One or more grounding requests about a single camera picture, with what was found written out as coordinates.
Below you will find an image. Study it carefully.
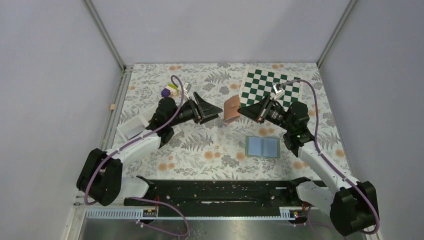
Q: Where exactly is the purple toy block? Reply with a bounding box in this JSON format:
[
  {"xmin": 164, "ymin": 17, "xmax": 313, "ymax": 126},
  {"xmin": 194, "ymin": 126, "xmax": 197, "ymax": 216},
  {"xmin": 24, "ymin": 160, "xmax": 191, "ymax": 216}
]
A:
[{"xmin": 161, "ymin": 88, "xmax": 172, "ymax": 98}]

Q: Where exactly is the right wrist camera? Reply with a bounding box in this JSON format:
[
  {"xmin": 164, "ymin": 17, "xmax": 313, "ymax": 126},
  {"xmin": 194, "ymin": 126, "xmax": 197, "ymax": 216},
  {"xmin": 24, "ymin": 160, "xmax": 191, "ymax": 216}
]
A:
[{"xmin": 272, "ymin": 83, "xmax": 285, "ymax": 101}]

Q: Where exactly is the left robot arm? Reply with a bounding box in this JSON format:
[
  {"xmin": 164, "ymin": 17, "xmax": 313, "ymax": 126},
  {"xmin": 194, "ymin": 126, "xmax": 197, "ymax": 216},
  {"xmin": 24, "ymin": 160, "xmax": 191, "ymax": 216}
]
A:
[{"xmin": 76, "ymin": 92, "xmax": 223, "ymax": 206}]

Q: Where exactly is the left aluminium frame post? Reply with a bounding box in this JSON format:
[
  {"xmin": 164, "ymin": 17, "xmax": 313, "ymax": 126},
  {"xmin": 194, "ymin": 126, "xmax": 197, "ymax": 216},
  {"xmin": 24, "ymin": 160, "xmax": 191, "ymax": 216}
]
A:
[{"xmin": 82, "ymin": 0, "xmax": 126, "ymax": 71}]

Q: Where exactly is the brown leather wallet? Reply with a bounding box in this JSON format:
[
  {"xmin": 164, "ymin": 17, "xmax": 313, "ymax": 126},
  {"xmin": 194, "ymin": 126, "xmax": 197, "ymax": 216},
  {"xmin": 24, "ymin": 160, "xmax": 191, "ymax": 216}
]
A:
[{"xmin": 223, "ymin": 94, "xmax": 241, "ymax": 125}]

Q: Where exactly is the left controller board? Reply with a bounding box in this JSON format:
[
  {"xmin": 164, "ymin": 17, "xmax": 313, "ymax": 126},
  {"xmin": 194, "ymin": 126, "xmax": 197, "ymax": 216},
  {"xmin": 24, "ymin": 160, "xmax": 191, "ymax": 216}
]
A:
[{"xmin": 142, "ymin": 208, "xmax": 158, "ymax": 218}]

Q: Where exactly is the right aluminium frame post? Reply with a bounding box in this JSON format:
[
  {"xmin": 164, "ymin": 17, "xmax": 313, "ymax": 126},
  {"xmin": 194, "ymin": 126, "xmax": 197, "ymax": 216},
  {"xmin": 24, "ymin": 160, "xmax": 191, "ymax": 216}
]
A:
[{"xmin": 316, "ymin": 0, "xmax": 358, "ymax": 69}]

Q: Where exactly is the clear plastic divided tray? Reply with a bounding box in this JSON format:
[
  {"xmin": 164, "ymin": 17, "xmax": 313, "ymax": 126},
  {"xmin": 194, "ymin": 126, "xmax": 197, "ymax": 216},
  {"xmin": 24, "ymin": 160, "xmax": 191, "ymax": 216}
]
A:
[{"xmin": 117, "ymin": 111, "xmax": 154, "ymax": 141}]

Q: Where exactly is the perforated metal strip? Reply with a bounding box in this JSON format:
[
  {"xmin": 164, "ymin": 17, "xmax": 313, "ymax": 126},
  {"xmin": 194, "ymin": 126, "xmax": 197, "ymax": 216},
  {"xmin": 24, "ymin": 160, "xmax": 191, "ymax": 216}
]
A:
[{"xmin": 85, "ymin": 207, "xmax": 301, "ymax": 221}]

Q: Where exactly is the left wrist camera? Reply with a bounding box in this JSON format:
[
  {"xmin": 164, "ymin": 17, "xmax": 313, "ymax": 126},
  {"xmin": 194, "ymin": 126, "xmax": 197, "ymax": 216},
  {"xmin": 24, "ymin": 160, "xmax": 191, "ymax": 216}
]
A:
[{"xmin": 182, "ymin": 82, "xmax": 192, "ymax": 101}]

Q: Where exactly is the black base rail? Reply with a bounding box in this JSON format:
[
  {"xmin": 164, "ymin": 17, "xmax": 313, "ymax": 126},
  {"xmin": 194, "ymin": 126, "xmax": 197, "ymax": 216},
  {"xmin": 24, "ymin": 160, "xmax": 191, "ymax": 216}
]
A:
[{"xmin": 123, "ymin": 177, "xmax": 309, "ymax": 214}]

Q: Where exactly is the cream toy block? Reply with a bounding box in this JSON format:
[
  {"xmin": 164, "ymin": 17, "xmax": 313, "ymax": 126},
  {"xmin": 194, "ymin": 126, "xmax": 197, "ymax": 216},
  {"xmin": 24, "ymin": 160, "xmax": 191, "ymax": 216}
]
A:
[{"xmin": 165, "ymin": 85, "xmax": 179, "ymax": 96}]

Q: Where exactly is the green card holder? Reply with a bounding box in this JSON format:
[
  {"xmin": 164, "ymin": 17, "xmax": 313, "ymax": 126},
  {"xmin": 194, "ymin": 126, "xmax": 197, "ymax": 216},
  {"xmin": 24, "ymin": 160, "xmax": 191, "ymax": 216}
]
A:
[{"xmin": 238, "ymin": 136, "xmax": 281, "ymax": 159}]

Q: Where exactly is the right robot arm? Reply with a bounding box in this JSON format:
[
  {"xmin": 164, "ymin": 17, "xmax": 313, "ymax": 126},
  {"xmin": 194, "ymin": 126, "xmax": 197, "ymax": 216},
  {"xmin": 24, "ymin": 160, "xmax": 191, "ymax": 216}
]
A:
[{"xmin": 238, "ymin": 96, "xmax": 380, "ymax": 236}]

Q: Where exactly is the aluminium frame post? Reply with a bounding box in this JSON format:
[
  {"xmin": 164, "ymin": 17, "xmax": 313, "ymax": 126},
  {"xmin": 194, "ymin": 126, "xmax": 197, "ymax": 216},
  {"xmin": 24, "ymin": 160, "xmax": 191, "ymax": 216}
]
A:
[
  {"xmin": 82, "ymin": 0, "xmax": 126, "ymax": 71},
  {"xmin": 316, "ymin": 0, "xmax": 358, "ymax": 69}
]

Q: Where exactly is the floral table cloth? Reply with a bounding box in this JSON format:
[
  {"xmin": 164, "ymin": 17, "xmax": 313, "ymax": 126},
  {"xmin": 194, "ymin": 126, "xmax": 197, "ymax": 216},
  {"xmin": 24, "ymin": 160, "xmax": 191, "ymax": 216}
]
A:
[{"xmin": 119, "ymin": 63, "xmax": 350, "ymax": 180}]

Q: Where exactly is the controller board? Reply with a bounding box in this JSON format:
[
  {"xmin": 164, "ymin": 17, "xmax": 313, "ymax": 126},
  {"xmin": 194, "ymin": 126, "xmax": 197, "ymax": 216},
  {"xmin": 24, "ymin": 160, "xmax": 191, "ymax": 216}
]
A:
[
  {"xmin": 289, "ymin": 209, "xmax": 307, "ymax": 219},
  {"xmin": 142, "ymin": 208, "xmax": 158, "ymax": 218}
]

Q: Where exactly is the green white chess mat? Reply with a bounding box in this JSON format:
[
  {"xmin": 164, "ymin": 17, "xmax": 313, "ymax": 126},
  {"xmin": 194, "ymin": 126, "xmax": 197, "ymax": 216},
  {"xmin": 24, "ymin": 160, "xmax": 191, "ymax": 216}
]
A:
[{"xmin": 239, "ymin": 66, "xmax": 303, "ymax": 108}]

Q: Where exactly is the lime green toy block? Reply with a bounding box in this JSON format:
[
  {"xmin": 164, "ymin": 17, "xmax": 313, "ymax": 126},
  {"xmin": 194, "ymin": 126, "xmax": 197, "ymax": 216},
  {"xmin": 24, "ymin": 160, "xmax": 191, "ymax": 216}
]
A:
[{"xmin": 166, "ymin": 83, "xmax": 179, "ymax": 92}]

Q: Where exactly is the right controller board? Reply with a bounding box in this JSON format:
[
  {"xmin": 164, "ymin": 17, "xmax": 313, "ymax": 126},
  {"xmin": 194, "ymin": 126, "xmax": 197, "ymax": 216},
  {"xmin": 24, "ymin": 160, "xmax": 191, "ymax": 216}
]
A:
[{"xmin": 289, "ymin": 209, "xmax": 307, "ymax": 219}]

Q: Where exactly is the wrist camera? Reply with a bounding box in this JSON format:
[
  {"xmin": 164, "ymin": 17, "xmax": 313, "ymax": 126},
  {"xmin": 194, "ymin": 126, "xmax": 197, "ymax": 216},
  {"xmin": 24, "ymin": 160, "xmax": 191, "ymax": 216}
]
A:
[
  {"xmin": 182, "ymin": 82, "xmax": 192, "ymax": 101},
  {"xmin": 272, "ymin": 83, "xmax": 285, "ymax": 101}
]

